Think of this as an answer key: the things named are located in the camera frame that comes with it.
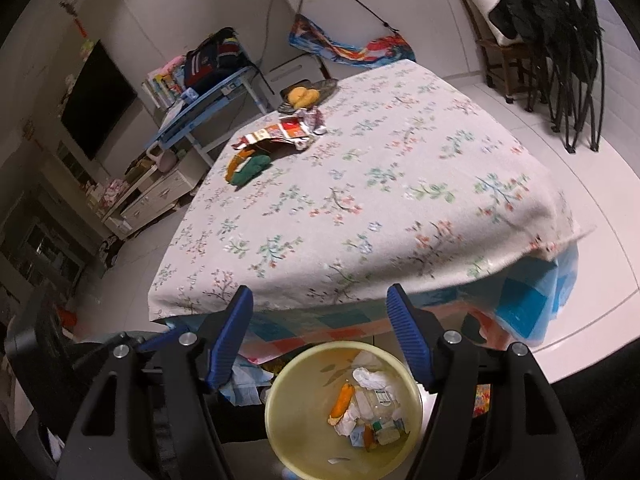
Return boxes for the row of colourful books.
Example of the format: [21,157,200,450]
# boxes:
[142,55,193,108]

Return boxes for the red wall ornament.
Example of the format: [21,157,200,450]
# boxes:
[59,0,88,38]

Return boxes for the white television cabinet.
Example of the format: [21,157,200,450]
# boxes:
[100,162,198,241]

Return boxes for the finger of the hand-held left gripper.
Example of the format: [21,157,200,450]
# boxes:
[137,332,178,356]

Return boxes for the white black cushion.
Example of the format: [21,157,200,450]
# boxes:
[442,0,526,48]

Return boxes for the pink floral box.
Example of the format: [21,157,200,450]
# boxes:
[100,180,126,208]

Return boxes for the pink jug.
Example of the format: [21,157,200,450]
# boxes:
[146,142,178,173]

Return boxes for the colourful printed cloth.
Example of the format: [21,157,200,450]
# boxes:
[288,14,417,68]

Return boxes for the blue checkered cloth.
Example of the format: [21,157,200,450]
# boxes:
[165,247,581,361]

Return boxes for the red white striped wrapper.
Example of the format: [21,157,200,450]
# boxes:
[231,129,275,152]

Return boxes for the dark striped backpack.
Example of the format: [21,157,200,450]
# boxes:
[182,27,251,93]

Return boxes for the blue white plastic bag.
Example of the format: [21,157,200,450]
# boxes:
[220,352,281,406]

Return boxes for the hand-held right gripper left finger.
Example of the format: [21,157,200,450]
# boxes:
[55,285,254,480]

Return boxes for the orange peel strip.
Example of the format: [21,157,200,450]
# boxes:
[327,382,356,426]

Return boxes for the black folding chairs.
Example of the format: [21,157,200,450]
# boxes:
[515,0,607,153]

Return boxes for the wooden chair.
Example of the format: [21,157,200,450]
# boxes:
[452,0,536,103]

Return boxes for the black television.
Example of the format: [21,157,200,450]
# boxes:
[60,40,138,161]

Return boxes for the blue desk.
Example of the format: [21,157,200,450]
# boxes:
[157,65,273,168]

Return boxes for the woven fruit basket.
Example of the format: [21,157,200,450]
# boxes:
[278,77,343,113]

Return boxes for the green snack packet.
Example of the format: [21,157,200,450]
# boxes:
[232,155,273,188]

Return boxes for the crumpled red white plastic bag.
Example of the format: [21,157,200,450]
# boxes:
[267,109,328,153]

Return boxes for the small green white packet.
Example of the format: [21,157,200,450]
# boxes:
[375,420,407,446]

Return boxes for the dark glass cabinet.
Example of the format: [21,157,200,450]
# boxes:
[0,185,101,301]

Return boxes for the yellow waste bin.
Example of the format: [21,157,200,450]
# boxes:
[264,341,423,480]

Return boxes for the white paper scrap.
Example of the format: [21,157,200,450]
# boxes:
[334,401,372,437]

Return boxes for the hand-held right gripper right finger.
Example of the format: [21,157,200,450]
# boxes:
[386,283,586,480]

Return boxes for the white appliance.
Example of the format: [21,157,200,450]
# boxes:
[262,52,326,93]

